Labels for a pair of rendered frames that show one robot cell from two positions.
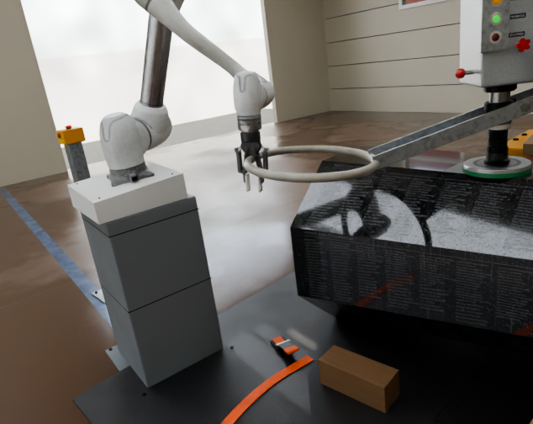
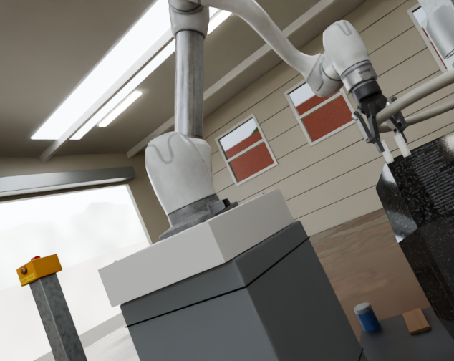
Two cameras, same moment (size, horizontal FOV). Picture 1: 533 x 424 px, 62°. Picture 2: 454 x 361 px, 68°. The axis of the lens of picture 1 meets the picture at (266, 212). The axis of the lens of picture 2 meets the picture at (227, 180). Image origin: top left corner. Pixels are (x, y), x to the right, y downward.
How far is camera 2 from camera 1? 140 cm
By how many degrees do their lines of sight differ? 36
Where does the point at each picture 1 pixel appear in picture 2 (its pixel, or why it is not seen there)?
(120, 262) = (275, 339)
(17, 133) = not seen: outside the picture
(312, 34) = not seen: hidden behind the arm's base
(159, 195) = (271, 215)
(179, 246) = (319, 298)
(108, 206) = (227, 228)
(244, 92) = (351, 34)
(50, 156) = not seen: outside the picture
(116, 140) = (183, 157)
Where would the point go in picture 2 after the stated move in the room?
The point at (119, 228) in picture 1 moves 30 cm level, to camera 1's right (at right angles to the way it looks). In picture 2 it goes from (252, 268) to (352, 215)
